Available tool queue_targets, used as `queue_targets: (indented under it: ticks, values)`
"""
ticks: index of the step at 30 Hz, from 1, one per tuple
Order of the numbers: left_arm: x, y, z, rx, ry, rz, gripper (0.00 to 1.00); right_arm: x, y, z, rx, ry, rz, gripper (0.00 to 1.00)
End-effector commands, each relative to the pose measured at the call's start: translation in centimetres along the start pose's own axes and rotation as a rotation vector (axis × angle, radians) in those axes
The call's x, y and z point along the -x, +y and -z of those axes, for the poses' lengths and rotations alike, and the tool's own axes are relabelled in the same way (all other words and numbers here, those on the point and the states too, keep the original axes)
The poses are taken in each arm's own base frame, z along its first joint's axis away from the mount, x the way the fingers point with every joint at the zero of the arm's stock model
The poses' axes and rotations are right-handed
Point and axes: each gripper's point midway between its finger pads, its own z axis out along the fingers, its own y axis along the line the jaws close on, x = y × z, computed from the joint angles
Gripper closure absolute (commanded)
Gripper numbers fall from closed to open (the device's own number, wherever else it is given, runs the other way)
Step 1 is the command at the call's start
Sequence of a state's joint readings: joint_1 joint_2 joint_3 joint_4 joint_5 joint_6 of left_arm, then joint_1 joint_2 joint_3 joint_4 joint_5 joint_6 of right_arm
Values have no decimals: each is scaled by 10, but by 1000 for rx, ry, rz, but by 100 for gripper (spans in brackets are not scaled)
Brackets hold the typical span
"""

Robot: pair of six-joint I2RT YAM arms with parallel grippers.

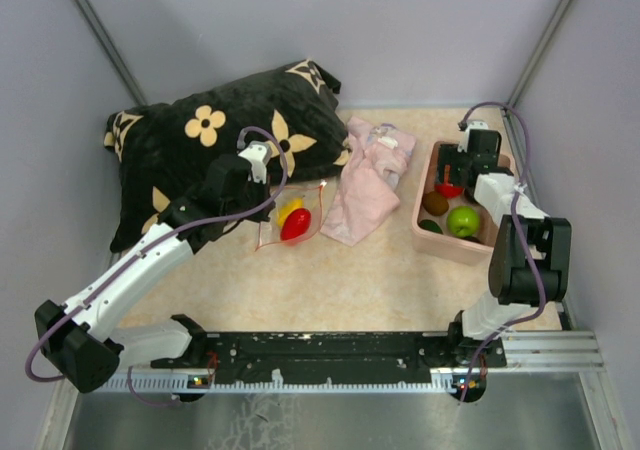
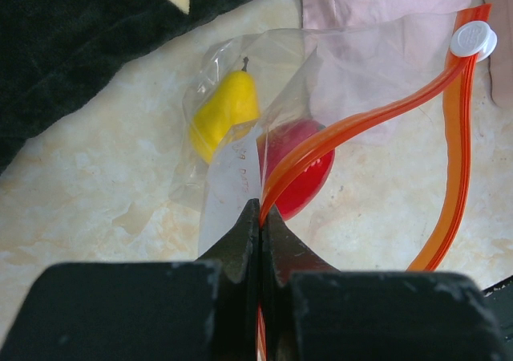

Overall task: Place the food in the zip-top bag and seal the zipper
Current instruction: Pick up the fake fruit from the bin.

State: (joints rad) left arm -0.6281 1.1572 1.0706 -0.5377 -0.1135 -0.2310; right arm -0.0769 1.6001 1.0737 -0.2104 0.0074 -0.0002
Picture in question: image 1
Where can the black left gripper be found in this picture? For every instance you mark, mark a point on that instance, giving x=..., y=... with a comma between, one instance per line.
x=262, y=189

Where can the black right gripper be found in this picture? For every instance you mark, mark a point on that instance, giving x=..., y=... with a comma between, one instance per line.
x=448, y=155

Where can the red apple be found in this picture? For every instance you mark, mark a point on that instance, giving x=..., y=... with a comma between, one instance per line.
x=448, y=190

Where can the yellow pear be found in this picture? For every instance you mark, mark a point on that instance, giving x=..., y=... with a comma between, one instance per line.
x=287, y=209

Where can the brown kiwi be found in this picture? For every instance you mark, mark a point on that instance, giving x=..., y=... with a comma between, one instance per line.
x=434, y=203

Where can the clear zip bag orange zipper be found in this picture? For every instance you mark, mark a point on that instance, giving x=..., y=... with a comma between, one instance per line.
x=312, y=194

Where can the red yellow mango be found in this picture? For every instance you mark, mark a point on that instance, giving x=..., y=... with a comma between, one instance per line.
x=296, y=225

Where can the dark brown fruit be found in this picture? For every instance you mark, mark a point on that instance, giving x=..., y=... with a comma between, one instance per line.
x=476, y=237

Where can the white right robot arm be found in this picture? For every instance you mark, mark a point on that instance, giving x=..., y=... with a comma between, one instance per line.
x=530, y=260

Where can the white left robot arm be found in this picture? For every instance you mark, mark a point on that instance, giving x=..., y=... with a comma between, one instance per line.
x=82, y=338

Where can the green apple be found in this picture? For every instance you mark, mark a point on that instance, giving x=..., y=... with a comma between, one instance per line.
x=463, y=221

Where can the black flower-pattern pillow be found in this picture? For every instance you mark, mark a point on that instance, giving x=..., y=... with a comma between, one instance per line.
x=163, y=149

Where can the pink plastic bin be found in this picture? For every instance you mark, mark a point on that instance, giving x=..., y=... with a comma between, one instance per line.
x=446, y=245

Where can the pink cloth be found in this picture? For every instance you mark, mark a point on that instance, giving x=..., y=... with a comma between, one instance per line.
x=366, y=192

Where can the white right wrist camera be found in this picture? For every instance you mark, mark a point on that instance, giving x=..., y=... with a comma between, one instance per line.
x=466, y=128

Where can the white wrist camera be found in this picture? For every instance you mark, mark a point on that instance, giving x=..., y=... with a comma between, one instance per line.
x=258, y=154
x=466, y=128

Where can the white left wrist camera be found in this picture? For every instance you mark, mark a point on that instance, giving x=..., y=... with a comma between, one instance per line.
x=258, y=154

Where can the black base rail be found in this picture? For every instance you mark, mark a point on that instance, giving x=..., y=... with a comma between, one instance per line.
x=318, y=358

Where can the aluminium frame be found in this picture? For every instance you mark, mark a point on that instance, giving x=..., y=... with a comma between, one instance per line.
x=465, y=384

